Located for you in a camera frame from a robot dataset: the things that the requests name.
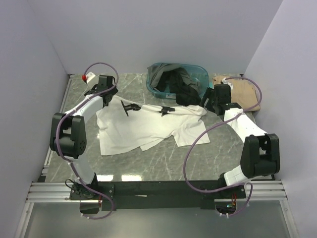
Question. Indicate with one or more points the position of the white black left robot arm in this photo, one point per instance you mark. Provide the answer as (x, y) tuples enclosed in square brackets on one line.
[(68, 135)]

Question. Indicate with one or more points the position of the black t shirt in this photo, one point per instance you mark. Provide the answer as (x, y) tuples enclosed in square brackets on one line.
[(185, 94)]

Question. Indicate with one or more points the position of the teal plastic basket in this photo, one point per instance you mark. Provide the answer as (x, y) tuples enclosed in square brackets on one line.
[(197, 73)]

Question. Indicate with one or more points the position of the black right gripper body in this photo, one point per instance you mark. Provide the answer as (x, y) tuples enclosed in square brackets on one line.
[(209, 94)]

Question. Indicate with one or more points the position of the grey t shirt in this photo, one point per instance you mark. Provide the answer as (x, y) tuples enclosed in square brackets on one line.
[(155, 71)]

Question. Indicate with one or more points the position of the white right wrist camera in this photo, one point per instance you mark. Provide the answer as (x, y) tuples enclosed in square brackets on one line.
[(225, 81)]

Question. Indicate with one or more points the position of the white t shirt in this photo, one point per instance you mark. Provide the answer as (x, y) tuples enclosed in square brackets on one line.
[(124, 125)]

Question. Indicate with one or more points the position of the folded tan t shirt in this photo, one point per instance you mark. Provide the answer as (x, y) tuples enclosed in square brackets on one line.
[(244, 92)]

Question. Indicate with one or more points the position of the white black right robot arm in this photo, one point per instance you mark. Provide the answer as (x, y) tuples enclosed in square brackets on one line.
[(260, 154)]

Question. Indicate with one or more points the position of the black base crossbar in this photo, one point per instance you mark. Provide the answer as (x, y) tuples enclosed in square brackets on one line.
[(156, 195)]

